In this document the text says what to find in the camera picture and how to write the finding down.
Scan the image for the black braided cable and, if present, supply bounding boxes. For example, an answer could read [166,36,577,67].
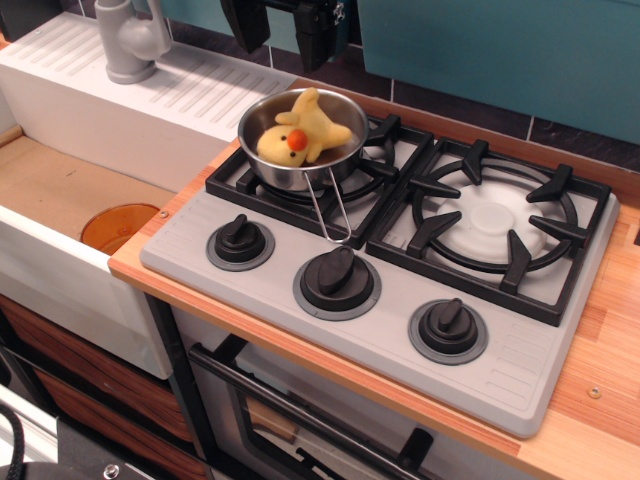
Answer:
[0,402,26,480]

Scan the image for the white toy sink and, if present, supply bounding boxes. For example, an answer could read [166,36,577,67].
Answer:
[1,13,294,379]

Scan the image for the black burner grate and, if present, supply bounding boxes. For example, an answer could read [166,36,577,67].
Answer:
[366,138,618,327]
[205,114,434,249]

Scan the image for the yellow stuffed duck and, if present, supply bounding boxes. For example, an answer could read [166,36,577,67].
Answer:
[256,88,353,167]

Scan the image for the black left burner grate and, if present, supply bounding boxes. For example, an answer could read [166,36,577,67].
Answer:
[205,114,434,249]

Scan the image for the orange plastic plate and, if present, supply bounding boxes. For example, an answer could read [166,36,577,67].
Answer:
[80,203,159,255]

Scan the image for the black stove knob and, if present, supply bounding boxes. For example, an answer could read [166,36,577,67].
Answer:
[293,246,382,322]
[408,298,489,366]
[205,214,275,272]

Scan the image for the grey toy stove top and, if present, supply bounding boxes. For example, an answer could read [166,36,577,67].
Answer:
[140,185,616,438]

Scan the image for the black right burner grate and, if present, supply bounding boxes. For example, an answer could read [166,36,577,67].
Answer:
[366,138,618,327]

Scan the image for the wooden drawer unit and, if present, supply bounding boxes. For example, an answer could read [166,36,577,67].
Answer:
[1,297,212,479]

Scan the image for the toy oven door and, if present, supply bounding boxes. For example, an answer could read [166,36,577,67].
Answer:
[188,335,516,479]

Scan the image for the stainless steel pan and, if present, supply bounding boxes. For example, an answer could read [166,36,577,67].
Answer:
[238,88,369,244]

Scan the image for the black left stove knob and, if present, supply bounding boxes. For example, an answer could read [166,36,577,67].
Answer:
[205,214,275,272]

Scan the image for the black right stove knob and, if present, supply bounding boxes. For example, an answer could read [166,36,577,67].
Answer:
[408,298,489,366]

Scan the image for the black middle stove knob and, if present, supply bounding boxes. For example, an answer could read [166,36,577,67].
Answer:
[293,246,382,322]

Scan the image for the grey toy faucet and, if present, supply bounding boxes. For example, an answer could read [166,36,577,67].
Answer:
[95,0,172,85]

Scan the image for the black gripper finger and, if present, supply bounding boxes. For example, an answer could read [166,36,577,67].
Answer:
[293,0,345,73]
[220,0,271,53]

